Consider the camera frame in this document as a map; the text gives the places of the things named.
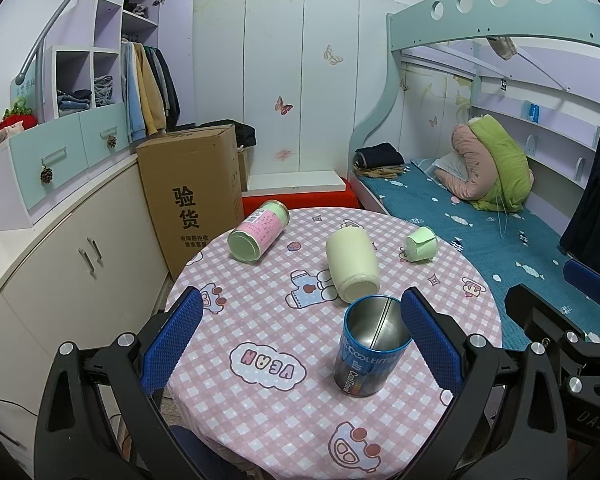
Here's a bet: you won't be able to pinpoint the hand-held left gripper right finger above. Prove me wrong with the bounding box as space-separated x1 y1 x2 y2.
400 287 568 480

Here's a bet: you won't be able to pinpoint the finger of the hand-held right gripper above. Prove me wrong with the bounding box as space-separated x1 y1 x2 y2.
504 283 588 361
562 258 600 309

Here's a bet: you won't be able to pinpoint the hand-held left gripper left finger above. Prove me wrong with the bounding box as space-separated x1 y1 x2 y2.
34 286 204 480

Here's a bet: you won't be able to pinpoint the cream cup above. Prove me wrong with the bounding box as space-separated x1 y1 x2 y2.
325 226 381 305

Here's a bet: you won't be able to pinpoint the blue metal cup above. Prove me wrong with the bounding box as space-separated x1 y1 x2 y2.
333 296 413 399

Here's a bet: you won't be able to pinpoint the small light green cup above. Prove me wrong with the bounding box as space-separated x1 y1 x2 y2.
404 226 438 262

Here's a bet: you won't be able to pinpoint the dark hanging garment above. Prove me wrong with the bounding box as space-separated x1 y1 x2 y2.
559 117 600 281

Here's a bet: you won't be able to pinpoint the teal printed bed sheet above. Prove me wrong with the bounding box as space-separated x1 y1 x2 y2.
355 156 600 346

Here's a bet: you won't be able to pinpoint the pink checkered tablecloth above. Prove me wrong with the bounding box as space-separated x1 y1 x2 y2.
162 207 503 480

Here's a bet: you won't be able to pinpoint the white low cabinet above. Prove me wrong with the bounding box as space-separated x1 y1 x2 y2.
0 157 176 478

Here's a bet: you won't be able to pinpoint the pink and green canister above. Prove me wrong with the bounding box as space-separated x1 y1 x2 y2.
227 200 291 264

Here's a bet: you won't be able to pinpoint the pink and green rolled quilt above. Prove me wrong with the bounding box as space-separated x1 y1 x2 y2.
432 114 535 212

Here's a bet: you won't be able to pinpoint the large cardboard box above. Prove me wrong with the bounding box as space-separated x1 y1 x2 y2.
136 124 244 281

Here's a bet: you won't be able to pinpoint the white pillow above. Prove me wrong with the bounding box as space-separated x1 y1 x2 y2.
432 152 468 181

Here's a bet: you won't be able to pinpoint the small cardboard box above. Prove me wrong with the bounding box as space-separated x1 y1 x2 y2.
237 146 251 192

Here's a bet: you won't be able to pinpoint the red cloth-covered stand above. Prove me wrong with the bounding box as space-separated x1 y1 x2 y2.
241 177 362 221

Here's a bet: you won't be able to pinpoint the folded dark clothes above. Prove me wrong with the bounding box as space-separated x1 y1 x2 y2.
352 142 406 179

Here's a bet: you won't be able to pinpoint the white board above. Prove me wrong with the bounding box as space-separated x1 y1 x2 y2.
241 170 350 197

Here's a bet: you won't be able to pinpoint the black bag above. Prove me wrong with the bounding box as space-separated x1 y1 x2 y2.
195 120 257 150

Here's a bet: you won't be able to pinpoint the mint drawer unit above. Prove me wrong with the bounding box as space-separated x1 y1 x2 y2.
0 101 137 231

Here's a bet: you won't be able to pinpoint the light blue hanging shirt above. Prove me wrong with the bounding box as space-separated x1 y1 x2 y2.
121 42 147 142

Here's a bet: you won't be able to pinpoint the grey towel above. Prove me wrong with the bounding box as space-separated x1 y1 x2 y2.
487 35 519 61

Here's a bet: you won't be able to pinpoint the yellow hanging jacket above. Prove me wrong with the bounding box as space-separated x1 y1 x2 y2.
132 42 167 136

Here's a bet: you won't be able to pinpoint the dark hanging jackets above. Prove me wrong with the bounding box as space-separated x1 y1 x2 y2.
145 46 181 132

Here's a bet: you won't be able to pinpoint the folded jeans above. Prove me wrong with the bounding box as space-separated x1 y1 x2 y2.
94 75 115 108
56 89 93 114

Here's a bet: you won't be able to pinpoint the red plush toy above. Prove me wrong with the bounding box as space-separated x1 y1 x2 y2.
0 105 40 153

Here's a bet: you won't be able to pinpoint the lilac wardrobe shelf unit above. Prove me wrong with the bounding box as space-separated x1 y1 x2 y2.
10 0 197 128

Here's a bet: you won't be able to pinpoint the grey clothes on shelf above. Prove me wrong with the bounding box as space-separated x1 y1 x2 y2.
123 0 154 19

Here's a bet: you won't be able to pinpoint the black cable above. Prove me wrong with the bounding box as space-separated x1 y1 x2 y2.
0 385 42 418

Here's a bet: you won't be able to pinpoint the mint bunk bed frame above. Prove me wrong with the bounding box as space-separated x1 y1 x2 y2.
349 0 600 217

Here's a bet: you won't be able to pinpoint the curved grey metal rail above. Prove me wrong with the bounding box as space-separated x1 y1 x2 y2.
22 0 117 77

